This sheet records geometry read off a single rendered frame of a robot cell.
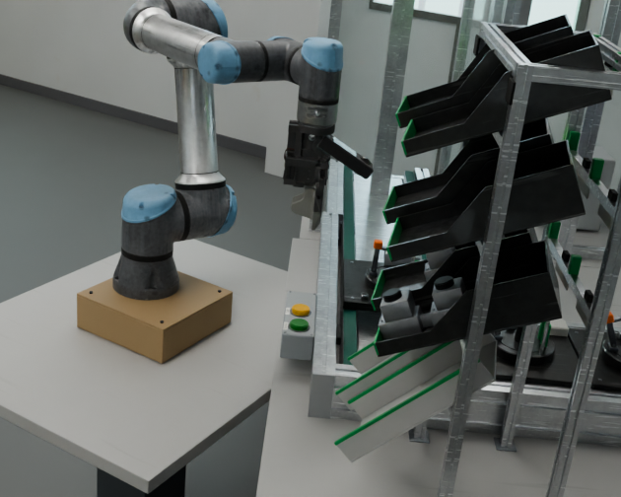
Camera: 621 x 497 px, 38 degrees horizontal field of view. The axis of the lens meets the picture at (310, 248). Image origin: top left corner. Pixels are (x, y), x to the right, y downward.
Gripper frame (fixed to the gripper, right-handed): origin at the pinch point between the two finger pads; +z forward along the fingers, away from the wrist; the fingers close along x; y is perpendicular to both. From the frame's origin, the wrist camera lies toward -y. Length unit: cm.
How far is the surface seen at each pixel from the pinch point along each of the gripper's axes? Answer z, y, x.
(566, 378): 26, -53, 5
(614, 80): -42, -36, 48
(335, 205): 27, -5, -86
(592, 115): -7, -74, -84
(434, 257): -5.7, -19.8, 25.1
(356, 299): 25.6, -10.6, -20.9
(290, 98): 69, 22, -386
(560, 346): 26, -55, -8
